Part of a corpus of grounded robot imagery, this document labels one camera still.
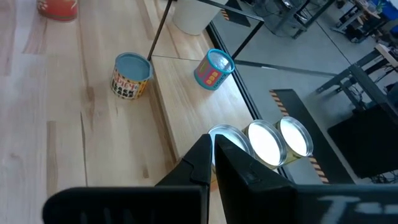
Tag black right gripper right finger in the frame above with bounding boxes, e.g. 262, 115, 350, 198
214, 133, 299, 224

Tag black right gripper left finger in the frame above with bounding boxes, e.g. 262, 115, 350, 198
154, 133, 214, 188

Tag orange green beans can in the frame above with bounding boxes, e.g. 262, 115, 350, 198
207, 123, 256, 192

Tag green pears can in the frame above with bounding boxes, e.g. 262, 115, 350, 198
241, 119, 289, 170

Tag green oranges can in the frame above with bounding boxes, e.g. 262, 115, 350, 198
273, 116, 314, 166

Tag spicy black beans can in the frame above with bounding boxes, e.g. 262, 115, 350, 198
110, 52, 154, 100

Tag red corn can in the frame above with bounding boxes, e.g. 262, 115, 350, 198
36, 0, 79, 22

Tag wooden shelf board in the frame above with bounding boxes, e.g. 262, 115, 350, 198
149, 55, 259, 187

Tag pink teal-rimmed can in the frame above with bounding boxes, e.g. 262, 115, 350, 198
193, 48, 236, 91

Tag black striped-edge floor mat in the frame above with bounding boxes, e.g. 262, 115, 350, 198
269, 89, 355, 185
220, 0, 251, 28

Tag plain black floor mat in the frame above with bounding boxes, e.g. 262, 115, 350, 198
326, 104, 398, 180

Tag white plant pot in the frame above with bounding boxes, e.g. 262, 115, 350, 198
172, 0, 229, 36

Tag black table edge rail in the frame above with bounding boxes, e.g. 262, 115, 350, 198
205, 21, 296, 184

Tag black metal shelf frame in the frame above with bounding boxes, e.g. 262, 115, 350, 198
146, 0, 266, 62

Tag grey metal workbench frame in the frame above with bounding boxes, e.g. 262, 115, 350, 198
254, 0, 336, 40
315, 43, 398, 116

